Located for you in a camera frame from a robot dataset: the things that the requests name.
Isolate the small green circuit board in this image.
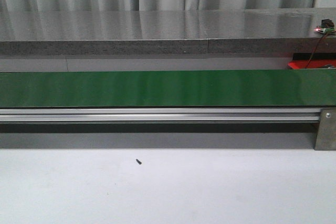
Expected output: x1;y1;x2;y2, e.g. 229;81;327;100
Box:
314;19;335;35

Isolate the green conveyor belt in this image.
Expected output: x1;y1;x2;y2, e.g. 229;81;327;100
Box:
1;69;335;108

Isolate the red plastic tray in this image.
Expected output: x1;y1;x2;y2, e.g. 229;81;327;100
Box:
287;59;335;69

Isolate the grey metal support bracket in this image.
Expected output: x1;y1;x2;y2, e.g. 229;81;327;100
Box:
314;109;336;151

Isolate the aluminium conveyor frame rail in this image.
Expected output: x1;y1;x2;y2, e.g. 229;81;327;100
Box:
1;108;321;123

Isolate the thin brown sensor wire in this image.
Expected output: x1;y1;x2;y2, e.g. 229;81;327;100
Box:
304;33;329;69

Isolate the grey stone shelf slab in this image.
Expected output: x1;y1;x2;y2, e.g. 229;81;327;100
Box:
1;8;335;56

